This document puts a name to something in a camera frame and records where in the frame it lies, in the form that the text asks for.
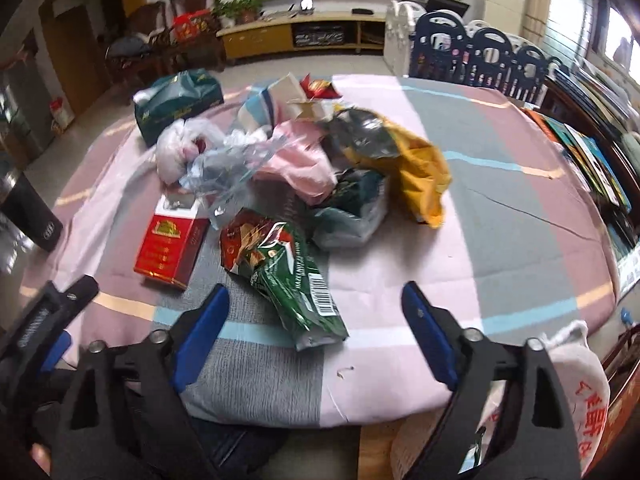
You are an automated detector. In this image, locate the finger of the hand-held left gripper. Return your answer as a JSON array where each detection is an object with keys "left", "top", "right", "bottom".
[
  {"left": 0, "top": 275, "right": 99, "bottom": 358},
  {"left": 39, "top": 330, "right": 73, "bottom": 374}
]

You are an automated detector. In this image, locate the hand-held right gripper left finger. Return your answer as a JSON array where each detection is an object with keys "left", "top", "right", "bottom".
[{"left": 50, "top": 284, "right": 231, "bottom": 480}]

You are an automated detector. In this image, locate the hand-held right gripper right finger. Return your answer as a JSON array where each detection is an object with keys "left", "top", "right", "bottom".
[{"left": 401, "top": 281, "right": 583, "bottom": 480}]

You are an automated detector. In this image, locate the red cigarette carton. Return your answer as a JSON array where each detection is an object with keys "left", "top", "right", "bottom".
[{"left": 133, "top": 195, "right": 211, "bottom": 292}]

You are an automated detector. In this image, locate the green red snack packet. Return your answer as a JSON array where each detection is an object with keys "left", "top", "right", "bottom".
[{"left": 220, "top": 207, "right": 349, "bottom": 352}]

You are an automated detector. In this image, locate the green white plastic bag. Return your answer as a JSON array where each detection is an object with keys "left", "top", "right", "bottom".
[{"left": 309, "top": 170, "right": 391, "bottom": 251}]

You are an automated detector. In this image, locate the yellow snack bag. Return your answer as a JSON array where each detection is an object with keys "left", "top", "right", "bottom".
[{"left": 325, "top": 107, "right": 452, "bottom": 229}]

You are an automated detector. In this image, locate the clear zip bag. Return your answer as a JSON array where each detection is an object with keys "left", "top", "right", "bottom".
[{"left": 179, "top": 130, "right": 286, "bottom": 231}]

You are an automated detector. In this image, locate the white bag with red print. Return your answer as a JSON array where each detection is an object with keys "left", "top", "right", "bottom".
[{"left": 390, "top": 320, "right": 612, "bottom": 480}]

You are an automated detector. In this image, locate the white thin plastic bag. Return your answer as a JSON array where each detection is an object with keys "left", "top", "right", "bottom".
[{"left": 156, "top": 120, "right": 227, "bottom": 184}]

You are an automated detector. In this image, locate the pink plastic bag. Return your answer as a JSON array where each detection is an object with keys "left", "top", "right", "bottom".
[{"left": 254, "top": 120, "right": 339, "bottom": 207}]

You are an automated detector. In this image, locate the person's left hand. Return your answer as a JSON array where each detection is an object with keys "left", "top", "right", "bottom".
[{"left": 30, "top": 443, "right": 52, "bottom": 477}]

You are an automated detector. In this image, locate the dark green tissue pack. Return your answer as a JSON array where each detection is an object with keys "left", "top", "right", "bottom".
[{"left": 133, "top": 69, "right": 224, "bottom": 147}]

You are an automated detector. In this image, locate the striped paper cup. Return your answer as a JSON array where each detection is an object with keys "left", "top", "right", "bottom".
[{"left": 236, "top": 85, "right": 281, "bottom": 131}]

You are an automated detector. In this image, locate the stack of picture books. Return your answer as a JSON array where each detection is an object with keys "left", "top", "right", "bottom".
[{"left": 522, "top": 57, "right": 640, "bottom": 281}]

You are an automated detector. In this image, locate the long white cardboard box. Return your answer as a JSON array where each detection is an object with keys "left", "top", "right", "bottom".
[{"left": 269, "top": 72, "right": 312, "bottom": 111}]

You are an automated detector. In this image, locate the red snack wrapper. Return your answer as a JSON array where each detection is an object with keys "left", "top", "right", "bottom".
[{"left": 300, "top": 74, "right": 342, "bottom": 102}]

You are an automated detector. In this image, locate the blue plastic playpen fence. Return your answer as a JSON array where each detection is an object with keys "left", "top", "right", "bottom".
[{"left": 409, "top": 11, "right": 551, "bottom": 107}]

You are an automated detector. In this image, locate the white plastic playpen fence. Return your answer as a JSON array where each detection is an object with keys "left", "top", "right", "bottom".
[{"left": 384, "top": 0, "right": 432, "bottom": 79}]

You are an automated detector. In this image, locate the yellow wooden tv cabinet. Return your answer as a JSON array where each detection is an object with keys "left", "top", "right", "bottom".
[{"left": 216, "top": 10, "right": 401, "bottom": 64}]

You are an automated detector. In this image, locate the red gift box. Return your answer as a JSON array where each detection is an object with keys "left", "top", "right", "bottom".
[{"left": 172, "top": 10, "right": 212, "bottom": 43}]

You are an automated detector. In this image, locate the dark wooden armchair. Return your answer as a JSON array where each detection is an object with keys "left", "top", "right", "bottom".
[
  {"left": 106, "top": 1, "right": 172, "bottom": 92},
  {"left": 167, "top": 0, "right": 227, "bottom": 72}
]

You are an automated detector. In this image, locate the potted green plant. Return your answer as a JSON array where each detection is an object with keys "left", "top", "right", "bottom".
[{"left": 212, "top": 0, "right": 264, "bottom": 28}]

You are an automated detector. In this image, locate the black bin with ring logo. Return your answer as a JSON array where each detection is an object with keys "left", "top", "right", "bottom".
[{"left": 0, "top": 172, "right": 64, "bottom": 252}]

